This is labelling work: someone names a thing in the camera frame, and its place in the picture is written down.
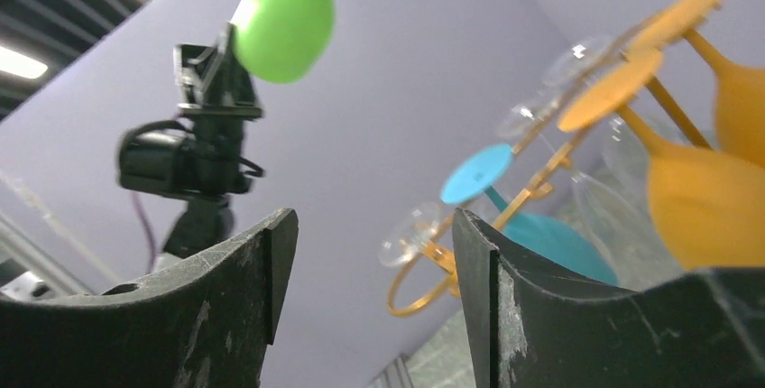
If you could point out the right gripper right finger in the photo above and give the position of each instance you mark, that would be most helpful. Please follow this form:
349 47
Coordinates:
533 323

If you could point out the blue plastic goblet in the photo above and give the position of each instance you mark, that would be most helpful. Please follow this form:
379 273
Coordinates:
542 235

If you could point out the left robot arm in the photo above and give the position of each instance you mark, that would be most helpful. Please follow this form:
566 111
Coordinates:
197 156

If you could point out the gold wire wine glass rack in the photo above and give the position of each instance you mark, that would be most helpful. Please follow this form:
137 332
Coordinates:
538 187

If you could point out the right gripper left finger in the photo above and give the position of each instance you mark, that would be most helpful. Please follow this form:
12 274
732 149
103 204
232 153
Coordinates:
205 321

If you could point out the clear wine glass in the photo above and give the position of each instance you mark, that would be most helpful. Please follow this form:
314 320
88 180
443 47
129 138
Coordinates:
523 116
575 60

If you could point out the clear flute glass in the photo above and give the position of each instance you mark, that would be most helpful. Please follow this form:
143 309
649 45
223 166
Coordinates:
424 225

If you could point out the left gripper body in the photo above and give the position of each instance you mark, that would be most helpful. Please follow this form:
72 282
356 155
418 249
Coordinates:
212 82

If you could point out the orange plastic goblet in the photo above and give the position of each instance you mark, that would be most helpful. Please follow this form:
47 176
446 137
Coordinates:
739 101
707 206

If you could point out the green plastic goblet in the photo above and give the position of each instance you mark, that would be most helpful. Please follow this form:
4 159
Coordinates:
280 40

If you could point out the orange plastic goblet front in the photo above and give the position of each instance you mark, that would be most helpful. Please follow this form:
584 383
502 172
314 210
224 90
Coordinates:
739 101

